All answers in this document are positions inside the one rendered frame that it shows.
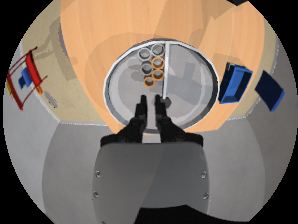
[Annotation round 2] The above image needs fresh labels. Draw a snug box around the blue crate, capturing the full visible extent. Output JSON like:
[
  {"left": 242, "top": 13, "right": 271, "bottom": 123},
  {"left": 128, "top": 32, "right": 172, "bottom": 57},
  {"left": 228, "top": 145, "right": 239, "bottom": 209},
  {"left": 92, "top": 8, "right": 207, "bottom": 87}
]
[{"left": 217, "top": 62, "right": 253, "bottom": 104}]

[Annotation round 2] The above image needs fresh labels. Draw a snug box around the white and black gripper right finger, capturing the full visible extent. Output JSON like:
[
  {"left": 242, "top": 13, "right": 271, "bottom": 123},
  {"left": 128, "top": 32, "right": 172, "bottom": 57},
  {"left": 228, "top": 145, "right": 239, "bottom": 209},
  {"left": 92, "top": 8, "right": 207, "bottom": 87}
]
[{"left": 155, "top": 94, "right": 203, "bottom": 147}]

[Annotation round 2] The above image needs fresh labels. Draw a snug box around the bronze bushing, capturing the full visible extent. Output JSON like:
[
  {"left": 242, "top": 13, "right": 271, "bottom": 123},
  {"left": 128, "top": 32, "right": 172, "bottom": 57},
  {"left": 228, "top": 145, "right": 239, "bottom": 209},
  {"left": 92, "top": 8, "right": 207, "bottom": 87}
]
[
  {"left": 143, "top": 74, "right": 155, "bottom": 87},
  {"left": 151, "top": 56, "right": 165, "bottom": 69},
  {"left": 152, "top": 68, "right": 164, "bottom": 80}
]

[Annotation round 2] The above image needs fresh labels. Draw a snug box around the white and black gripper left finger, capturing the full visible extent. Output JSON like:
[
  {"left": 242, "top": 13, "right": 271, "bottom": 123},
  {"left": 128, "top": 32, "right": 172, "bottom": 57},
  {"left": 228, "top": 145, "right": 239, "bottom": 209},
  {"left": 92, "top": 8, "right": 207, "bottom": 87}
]
[{"left": 100, "top": 95, "right": 148, "bottom": 147}]

